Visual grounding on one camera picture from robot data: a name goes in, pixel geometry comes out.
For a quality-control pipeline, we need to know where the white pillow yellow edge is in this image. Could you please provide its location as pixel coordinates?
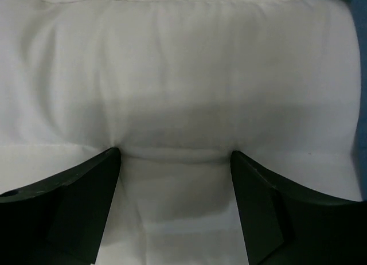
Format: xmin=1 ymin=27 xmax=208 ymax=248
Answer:
xmin=1 ymin=0 xmax=362 ymax=264

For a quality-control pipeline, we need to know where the blue cartoon print pillowcase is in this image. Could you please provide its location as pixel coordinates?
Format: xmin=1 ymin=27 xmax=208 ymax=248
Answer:
xmin=114 ymin=0 xmax=367 ymax=202

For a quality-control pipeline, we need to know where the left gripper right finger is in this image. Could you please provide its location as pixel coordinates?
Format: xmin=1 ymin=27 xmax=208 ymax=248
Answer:
xmin=230 ymin=151 xmax=366 ymax=264

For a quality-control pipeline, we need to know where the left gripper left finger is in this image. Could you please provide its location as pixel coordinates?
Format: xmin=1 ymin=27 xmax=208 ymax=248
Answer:
xmin=1 ymin=147 xmax=120 ymax=264

